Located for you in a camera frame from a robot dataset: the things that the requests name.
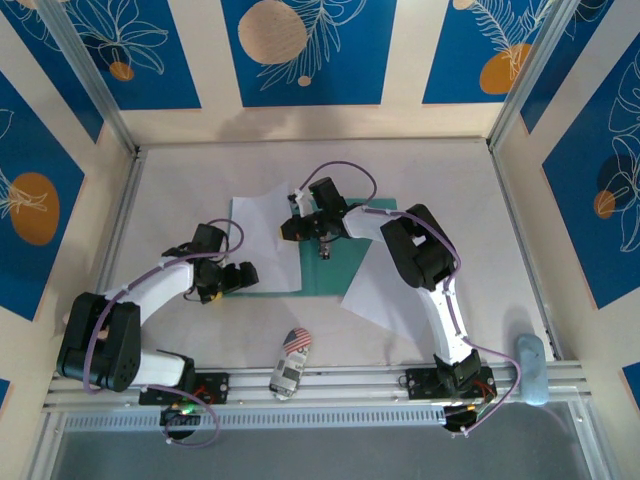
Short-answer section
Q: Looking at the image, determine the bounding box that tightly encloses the white paper sheet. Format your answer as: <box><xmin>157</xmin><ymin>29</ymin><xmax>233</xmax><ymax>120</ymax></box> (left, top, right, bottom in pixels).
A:
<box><xmin>230</xmin><ymin>183</ymin><xmax>303</xmax><ymax>294</ymax></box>
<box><xmin>341</xmin><ymin>239</ymin><xmax>426</xmax><ymax>344</ymax></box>

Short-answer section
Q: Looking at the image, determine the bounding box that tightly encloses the black connector board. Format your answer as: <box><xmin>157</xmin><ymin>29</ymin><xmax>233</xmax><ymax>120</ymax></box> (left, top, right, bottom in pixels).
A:
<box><xmin>159</xmin><ymin>404</ymin><xmax>202</xmax><ymax>441</ymax></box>
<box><xmin>442</xmin><ymin>405</ymin><xmax>484</xmax><ymax>435</ymax></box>

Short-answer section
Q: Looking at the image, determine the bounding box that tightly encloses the plush doll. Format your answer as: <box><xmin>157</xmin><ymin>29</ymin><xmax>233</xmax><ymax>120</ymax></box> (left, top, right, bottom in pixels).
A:
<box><xmin>62</xmin><ymin>312</ymin><xmax>111</xmax><ymax>341</ymax></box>

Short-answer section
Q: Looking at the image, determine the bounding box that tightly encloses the blue-grey sponge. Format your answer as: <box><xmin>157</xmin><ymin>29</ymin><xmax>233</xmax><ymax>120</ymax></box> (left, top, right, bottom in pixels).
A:
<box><xmin>514</xmin><ymin>333</ymin><xmax>550</xmax><ymax>407</ymax></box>

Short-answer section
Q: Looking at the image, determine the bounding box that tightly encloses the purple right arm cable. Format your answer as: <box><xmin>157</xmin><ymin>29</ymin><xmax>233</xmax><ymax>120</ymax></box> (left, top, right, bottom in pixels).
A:
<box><xmin>294</xmin><ymin>159</ymin><xmax>526</xmax><ymax>441</ymax></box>

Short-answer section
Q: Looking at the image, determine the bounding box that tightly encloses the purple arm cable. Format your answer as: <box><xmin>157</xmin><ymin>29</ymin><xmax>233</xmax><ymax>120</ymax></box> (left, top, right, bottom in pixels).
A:
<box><xmin>82</xmin><ymin>218</ymin><xmax>246</xmax><ymax>449</ymax></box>
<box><xmin>294</xmin><ymin>159</ymin><xmax>526</xmax><ymax>441</ymax></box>

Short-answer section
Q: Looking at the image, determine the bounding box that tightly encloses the aluminium side rail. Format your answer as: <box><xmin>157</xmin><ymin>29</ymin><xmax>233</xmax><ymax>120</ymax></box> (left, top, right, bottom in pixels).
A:
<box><xmin>487</xmin><ymin>142</ymin><xmax>564</xmax><ymax>361</ymax></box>
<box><xmin>74</xmin><ymin>144</ymin><xmax>147</xmax><ymax>371</ymax></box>

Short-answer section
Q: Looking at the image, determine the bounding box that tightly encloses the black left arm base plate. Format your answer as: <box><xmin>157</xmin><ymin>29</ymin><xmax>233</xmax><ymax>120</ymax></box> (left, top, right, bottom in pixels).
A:
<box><xmin>138</xmin><ymin>372</ymin><xmax>231</xmax><ymax>406</ymax></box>

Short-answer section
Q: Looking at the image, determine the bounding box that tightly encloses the aluminium front rail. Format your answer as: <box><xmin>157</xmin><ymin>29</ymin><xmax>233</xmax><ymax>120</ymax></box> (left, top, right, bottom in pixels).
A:
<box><xmin>42</xmin><ymin>362</ymin><xmax>589</xmax><ymax>414</ymax></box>

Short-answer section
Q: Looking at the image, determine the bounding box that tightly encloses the grey slotted cable duct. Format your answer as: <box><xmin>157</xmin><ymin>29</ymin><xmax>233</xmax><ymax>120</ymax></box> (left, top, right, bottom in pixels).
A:
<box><xmin>62</xmin><ymin>405</ymin><xmax>449</xmax><ymax>432</ymax></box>

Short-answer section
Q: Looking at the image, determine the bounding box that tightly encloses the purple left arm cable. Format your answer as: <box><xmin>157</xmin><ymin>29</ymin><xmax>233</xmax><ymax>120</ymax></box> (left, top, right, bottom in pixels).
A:
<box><xmin>82</xmin><ymin>218</ymin><xmax>246</xmax><ymax>449</ymax></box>

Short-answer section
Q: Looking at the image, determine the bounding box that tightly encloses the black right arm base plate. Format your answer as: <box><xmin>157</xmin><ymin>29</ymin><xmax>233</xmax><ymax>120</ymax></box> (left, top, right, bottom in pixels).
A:
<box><xmin>404</xmin><ymin>367</ymin><xmax>496</xmax><ymax>401</ymax></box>

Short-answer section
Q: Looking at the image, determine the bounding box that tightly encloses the aluminium frame post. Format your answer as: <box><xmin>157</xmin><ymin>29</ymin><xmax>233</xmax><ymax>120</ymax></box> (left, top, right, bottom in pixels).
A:
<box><xmin>37</xmin><ymin>0</ymin><xmax>140</xmax><ymax>154</ymax></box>
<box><xmin>487</xmin><ymin>0</ymin><xmax>585</xmax><ymax>150</ymax></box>

